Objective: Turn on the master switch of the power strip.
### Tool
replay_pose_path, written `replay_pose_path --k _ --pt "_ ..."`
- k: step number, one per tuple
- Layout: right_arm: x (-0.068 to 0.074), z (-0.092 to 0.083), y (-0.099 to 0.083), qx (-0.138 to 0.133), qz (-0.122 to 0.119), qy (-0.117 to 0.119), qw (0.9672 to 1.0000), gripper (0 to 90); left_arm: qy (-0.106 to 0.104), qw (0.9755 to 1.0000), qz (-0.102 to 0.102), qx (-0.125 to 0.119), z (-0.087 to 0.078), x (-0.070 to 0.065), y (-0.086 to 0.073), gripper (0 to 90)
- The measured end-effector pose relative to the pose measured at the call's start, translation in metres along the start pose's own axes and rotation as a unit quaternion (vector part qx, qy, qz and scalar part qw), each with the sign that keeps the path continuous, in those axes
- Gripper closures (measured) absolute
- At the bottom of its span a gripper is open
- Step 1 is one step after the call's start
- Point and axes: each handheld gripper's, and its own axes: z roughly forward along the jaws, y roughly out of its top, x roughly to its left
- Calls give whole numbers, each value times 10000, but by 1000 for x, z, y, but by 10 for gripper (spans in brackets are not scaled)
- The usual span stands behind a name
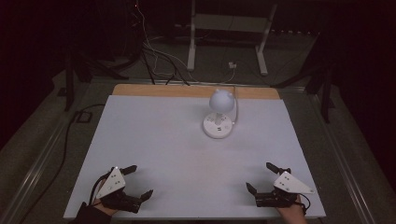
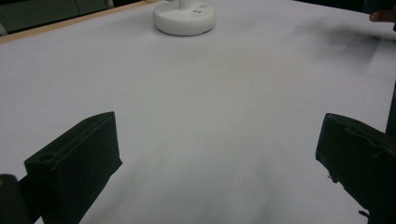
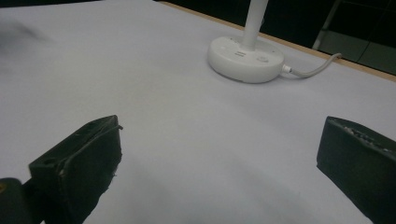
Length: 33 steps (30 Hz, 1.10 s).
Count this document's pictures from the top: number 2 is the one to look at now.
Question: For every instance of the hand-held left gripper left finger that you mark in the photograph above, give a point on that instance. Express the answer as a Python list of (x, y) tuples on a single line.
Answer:
[(74, 165)]

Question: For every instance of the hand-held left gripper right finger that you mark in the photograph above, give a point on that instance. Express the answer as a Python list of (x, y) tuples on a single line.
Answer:
[(358, 158)]

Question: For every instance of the white round lamp base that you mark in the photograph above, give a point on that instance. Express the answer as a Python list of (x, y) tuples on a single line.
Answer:
[(184, 17)]

